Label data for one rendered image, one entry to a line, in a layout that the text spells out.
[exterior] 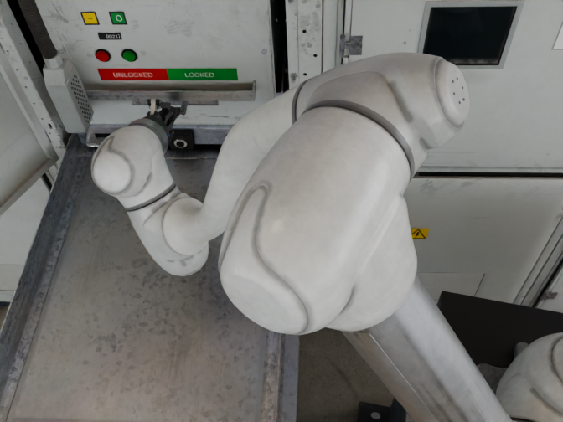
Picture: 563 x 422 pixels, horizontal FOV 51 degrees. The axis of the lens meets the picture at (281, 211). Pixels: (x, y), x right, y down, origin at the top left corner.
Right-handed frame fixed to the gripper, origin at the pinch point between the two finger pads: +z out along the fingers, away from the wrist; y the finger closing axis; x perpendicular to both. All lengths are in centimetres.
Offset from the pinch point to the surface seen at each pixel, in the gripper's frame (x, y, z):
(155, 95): -3.5, -4.1, 1.3
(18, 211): -53, 34, 21
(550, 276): 108, 63, 39
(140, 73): -7.1, -8.7, 3.2
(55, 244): -26.7, 27.6, -11.9
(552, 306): 114, 78, 46
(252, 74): 18.7, -8.4, 3.3
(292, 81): 28.1, -7.9, -3.2
